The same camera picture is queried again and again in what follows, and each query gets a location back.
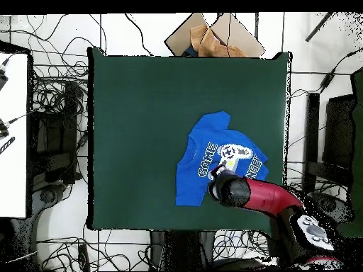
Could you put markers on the blue printed T-shirt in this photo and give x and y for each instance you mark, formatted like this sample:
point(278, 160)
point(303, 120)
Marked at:
point(190, 184)

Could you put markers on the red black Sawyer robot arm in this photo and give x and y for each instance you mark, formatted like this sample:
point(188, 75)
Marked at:
point(269, 195)

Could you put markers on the dark green table cloth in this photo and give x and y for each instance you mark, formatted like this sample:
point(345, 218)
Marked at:
point(358, 141)
point(141, 99)

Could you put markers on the dark blue cloth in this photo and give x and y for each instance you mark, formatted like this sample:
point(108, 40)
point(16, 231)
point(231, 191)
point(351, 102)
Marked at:
point(189, 52)

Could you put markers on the tan cloth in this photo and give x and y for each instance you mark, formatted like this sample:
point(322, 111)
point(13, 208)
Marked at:
point(210, 45)

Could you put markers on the brown cardboard box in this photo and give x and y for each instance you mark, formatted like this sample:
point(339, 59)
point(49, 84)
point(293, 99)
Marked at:
point(181, 36)

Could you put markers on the black power adapter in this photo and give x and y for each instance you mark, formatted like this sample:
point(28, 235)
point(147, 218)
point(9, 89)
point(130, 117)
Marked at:
point(327, 80)

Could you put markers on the black power strip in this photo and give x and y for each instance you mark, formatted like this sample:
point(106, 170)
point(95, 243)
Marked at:
point(83, 256)

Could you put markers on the black rod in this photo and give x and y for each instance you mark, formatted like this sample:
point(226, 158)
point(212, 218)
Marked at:
point(319, 27)

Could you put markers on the black ribbed strip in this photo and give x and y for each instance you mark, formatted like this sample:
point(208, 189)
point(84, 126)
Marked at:
point(7, 145)

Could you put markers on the black device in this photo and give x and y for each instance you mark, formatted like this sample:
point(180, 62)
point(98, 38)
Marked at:
point(2, 80)
point(2, 130)

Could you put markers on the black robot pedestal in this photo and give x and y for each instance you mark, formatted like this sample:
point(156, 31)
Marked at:
point(181, 249)

